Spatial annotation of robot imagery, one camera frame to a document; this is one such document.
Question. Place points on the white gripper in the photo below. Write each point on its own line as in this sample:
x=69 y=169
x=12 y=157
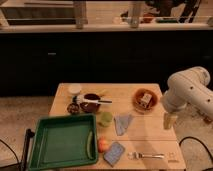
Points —
x=169 y=120

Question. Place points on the blue grey towel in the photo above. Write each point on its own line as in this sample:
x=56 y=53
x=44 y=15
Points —
x=122 y=123

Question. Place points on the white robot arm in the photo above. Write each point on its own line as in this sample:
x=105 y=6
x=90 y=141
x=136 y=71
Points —
x=187 y=87

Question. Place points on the orange bowl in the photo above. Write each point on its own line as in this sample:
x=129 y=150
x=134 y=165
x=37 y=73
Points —
x=137 y=104

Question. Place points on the white box in bowl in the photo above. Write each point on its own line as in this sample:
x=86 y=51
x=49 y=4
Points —
x=145 y=100

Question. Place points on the wooden table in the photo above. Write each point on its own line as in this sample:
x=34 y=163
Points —
x=145 y=133

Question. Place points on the silver fork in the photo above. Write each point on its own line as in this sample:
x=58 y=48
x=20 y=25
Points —
x=137 y=155

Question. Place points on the green cup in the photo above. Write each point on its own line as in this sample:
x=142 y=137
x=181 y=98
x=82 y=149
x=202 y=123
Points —
x=105 y=119

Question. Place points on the blue sponge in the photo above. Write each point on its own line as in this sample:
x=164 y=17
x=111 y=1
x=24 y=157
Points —
x=114 y=153

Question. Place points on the orange fruit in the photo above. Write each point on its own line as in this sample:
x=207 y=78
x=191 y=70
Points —
x=103 y=145

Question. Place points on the dark brown bowl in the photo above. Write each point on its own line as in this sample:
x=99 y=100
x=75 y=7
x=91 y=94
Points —
x=90 y=107

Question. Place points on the green cucumber in tray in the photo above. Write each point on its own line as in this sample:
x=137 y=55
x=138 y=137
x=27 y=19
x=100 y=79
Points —
x=88 y=147

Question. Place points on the white dish brush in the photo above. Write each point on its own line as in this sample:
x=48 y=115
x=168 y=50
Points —
x=81 y=99

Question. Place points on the small dark round object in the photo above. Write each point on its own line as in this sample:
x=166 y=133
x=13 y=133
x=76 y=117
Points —
x=73 y=108

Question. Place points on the green plastic tray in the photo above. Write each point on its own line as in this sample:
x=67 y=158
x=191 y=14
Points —
x=61 y=141

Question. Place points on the black chair frame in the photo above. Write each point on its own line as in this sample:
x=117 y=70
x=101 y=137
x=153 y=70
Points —
x=21 y=164

